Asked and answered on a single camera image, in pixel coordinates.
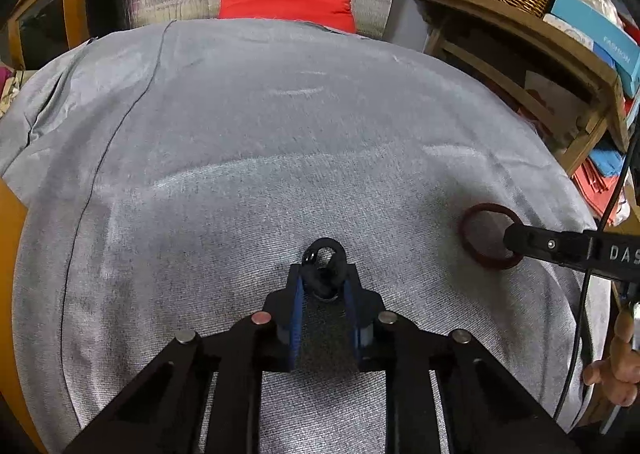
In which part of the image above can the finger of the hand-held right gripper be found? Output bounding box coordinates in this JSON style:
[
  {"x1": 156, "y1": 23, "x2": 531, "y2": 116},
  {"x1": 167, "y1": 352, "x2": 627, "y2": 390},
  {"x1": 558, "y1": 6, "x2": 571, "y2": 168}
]
[{"x1": 502, "y1": 222, "x2": 594, "y2": 265}]

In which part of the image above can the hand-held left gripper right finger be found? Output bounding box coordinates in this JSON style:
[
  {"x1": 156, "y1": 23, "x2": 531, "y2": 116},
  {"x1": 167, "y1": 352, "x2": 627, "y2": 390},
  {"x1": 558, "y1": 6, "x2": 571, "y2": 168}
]
[{"x1": 344, "y1": 264, "x2": 583, "y2": 454}]

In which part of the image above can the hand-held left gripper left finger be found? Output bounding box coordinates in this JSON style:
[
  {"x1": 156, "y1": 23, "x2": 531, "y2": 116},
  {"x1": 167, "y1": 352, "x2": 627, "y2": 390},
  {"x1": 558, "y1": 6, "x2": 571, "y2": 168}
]
[{"x1": 62, "y1": 263, "x2": 306, "y2": 454}]

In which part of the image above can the small black hair tie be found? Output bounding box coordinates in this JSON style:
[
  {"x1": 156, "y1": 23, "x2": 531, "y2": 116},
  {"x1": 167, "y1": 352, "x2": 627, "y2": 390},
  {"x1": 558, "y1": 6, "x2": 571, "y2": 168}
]
[{"x1": 301, "y1": 237, "x2": 347, "y2": 301}]

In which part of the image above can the dark red hair tie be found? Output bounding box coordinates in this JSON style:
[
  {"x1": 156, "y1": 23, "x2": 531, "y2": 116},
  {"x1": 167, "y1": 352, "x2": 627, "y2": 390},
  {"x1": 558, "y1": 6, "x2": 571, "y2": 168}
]
[{"x1": 459, "y1": 203, "x2": 524, "y2": 271}]

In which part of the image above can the person's right hand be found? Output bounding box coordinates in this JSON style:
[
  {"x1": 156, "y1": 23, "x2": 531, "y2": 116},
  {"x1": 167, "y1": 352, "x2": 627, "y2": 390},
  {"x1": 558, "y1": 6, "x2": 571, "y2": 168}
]
[{"x1": 582, "y1": 307, "x2": 640, "y2": 408}]

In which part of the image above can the red folded cloth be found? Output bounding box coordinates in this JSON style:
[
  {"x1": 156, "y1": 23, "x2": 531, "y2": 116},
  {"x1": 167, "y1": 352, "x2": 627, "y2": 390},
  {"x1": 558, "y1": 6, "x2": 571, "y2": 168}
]
[{"x1": 571, "y1": 154, "x2": 632, "y2": 215}]

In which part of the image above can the blue folded cloth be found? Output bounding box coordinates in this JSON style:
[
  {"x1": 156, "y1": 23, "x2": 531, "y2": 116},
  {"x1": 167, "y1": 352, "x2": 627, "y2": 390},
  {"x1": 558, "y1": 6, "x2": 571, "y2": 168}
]
[{"x1": 586, "y1": 143, "x2": 627, "y2": 175}]

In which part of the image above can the grey cloth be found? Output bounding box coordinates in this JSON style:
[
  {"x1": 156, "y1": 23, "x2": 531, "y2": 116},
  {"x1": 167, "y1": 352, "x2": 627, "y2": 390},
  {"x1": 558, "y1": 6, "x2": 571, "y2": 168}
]
[{"x1": 0, "y1": 18, "x2": 615, "y2": 454}]

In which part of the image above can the light blue box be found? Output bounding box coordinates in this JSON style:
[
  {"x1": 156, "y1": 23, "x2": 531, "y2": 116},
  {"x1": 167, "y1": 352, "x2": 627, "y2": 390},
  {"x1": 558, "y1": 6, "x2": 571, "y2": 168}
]
[{"x1": 549, "y1": 0, "x2": 640, "y2": 98}]

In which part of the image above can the wooden shelf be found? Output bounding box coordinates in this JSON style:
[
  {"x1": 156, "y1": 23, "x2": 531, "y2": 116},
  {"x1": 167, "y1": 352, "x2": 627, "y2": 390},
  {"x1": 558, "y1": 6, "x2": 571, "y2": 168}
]
[{"x1": 399, "y1": 0, "x2": 632, "y2": 181}]

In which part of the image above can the black cable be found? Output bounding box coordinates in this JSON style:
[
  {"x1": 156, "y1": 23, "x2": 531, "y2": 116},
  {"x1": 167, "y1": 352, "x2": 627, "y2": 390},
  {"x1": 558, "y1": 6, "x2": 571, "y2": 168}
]
[{"x1": 552, "y1": 126, "x2": 640, "y2": 433}]

